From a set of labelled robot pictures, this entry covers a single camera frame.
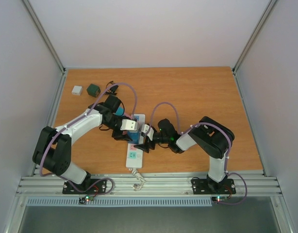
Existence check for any right aluminium frame post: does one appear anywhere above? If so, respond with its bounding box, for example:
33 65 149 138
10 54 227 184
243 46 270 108
232 0 279 75

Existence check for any white coiled power cord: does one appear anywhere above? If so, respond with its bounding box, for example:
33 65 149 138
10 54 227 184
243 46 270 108
131 167 146 192

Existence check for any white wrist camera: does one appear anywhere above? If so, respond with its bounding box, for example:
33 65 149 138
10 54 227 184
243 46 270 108
120 119 138 132
141 124 155 141

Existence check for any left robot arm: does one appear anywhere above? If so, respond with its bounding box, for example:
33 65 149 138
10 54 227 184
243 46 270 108
32 95 138 193

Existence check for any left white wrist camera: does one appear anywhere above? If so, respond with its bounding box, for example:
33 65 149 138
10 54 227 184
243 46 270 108
120 119 138 132

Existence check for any aluminium front rail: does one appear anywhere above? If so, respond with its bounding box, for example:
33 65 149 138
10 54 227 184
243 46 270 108
16 170 282 197

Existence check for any teal oval plug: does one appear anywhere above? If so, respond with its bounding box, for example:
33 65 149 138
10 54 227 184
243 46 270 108
115 107 125 116

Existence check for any aluminium frame post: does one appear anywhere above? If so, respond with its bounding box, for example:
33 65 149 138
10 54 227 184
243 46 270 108
21 0 66 75
232 0 279 75

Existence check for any white cube plug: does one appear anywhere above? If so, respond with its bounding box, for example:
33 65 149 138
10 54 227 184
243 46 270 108
71 85 83 96

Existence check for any right small circuit board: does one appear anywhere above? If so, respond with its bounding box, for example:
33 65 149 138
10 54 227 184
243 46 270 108
212 196 230 203

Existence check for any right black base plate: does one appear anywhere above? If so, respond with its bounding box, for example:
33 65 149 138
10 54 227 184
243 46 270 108
190 176 236 195

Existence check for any blue cube adapter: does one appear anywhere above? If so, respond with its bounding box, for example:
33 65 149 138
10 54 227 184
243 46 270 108
127 131 140 144

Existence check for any dark green patterned plug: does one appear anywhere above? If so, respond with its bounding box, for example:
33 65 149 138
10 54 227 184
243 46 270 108
86 83 100 98

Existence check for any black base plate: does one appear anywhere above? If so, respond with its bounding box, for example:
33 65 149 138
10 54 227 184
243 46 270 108
190 176 236 195
62 179 107 195

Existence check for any black charger with cable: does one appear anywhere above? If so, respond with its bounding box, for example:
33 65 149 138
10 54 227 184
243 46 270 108
105 81 118 96

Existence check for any left aluminium frame post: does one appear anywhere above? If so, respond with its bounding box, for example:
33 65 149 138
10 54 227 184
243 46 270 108
21 0 66 75

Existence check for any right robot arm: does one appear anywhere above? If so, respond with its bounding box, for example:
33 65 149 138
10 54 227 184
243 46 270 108
134 116 235 194

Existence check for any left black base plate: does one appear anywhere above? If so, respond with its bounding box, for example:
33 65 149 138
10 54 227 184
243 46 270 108
62 179 107 195

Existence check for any left small circuit board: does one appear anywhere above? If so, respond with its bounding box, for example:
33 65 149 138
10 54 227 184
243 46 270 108
78 196 94 205

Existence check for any small circuit board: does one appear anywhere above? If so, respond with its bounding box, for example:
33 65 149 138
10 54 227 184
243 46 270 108
212 196 230 203
78 196 94 205

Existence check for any blue slotted cable duct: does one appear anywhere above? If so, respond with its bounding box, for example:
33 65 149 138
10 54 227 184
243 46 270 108
26 197 212 208

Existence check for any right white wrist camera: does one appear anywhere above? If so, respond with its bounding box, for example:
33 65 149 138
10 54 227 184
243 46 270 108
141 124 155 141

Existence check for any white power strip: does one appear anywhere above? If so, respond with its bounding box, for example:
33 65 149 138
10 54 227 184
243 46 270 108
125 114 146 169

